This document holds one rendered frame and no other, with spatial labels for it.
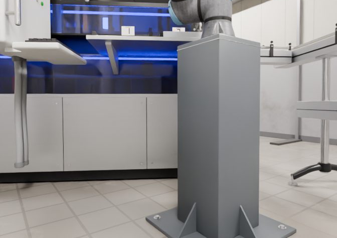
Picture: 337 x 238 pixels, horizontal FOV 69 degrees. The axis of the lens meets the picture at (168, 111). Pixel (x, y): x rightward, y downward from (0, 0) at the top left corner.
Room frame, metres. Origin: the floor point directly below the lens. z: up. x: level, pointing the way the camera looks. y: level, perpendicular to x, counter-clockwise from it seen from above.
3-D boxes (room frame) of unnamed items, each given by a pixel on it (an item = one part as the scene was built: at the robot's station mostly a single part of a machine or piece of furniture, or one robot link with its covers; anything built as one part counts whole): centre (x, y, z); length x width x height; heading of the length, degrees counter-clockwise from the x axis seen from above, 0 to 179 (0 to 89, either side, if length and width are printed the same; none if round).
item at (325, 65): (1.62, -1.04, 0.46); 0.09 x 0.09 x 0.77; 5
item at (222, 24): (1.06, -0.21, 0.84); 0.15 x 0.15 x 0.10
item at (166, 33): (1.48, -0.09, 0.90); 0.34 x 0.26 x 0.04; 5
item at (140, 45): (1.51, 0.08, 0.87); 0.70 x 0.48 x 0.02; 95
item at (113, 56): (1.48, 0.33, 0.79); 0.34 x 0.03 x 0.13; 5
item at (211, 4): (1.06, -0.20, 0.96); 0.13 x 0.12 x 0.14; 67
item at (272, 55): (1.90, -0.59, 0.92); 0.69 x 0.15 x 0.16; 95
